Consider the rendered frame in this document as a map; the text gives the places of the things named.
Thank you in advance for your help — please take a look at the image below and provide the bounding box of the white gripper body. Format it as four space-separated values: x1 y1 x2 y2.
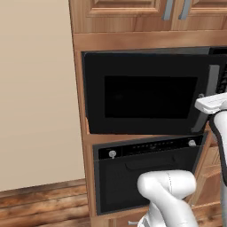
194 92 227 115

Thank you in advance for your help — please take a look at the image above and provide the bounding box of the black microwave oven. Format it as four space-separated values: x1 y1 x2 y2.
81 46 227 136

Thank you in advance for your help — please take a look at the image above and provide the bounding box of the wooden cupboard door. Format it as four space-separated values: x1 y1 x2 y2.
68 0 176 34
171 0 227 31

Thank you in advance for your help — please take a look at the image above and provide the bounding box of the black microwave door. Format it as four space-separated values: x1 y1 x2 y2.
82 51 227 136

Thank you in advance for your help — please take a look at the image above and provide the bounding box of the black oven door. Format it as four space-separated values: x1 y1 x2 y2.
93 145 206 216

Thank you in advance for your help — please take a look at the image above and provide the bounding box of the wooden drawer cabinet run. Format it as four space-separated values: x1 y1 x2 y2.
187 123 227 227

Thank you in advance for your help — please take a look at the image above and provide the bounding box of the black built-in oven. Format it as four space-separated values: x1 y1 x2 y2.
91 132 208 216

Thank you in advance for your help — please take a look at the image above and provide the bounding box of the wooden drawer front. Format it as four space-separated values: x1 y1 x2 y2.
106 207 150 227

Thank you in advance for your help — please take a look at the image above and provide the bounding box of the grey microwave door handle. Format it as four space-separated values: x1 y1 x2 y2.
191 64 222 134

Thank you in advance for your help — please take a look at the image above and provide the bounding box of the grey cupboard door handle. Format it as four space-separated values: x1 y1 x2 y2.
177 0 193 21
161 0 176 21

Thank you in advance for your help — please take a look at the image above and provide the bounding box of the black oven door handle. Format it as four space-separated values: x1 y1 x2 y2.
124 159 179 171

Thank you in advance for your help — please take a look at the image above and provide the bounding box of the wooden tall cabinet frame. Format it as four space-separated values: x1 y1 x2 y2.
67 0 227 227

